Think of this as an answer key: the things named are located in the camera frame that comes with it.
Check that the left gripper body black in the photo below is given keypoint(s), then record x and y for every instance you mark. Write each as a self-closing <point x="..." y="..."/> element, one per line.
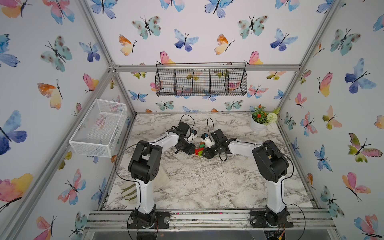
<point x="187" y="147"/>

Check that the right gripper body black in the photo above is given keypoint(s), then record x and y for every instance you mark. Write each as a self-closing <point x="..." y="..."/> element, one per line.
<point x="211" y="151"/>

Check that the long red lego brick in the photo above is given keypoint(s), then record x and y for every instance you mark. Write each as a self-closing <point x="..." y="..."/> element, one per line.
<point x="198" y="150"/>

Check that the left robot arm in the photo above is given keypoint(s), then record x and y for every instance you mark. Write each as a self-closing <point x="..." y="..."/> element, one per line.
<point x="145" y="162"/>

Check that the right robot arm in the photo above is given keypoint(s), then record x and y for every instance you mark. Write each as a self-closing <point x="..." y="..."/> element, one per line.
<point x="271" y="163"/>

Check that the potted flower plant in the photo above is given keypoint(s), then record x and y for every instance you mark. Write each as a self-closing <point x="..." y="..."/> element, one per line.
<point x="261" y="118"/>

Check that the white mesh basket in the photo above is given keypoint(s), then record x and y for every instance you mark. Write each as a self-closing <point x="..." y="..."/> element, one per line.
<point x="98" y="132"/>

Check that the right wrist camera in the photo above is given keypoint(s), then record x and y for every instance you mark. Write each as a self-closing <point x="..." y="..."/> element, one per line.
<point x="207" y="140"/>

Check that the black wire basket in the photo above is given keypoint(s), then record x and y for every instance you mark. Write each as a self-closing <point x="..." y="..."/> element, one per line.
<point x="201" y="79"/>

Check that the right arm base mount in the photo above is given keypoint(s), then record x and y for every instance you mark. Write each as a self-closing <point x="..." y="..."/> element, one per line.
<point x="269" y="219"/>

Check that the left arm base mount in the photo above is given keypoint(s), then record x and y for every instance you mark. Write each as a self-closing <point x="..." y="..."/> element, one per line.
<point x="147" y="220"/>

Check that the aluminium front rail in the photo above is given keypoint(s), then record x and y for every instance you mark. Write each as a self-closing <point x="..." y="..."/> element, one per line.
<point x="206" y="220"/>

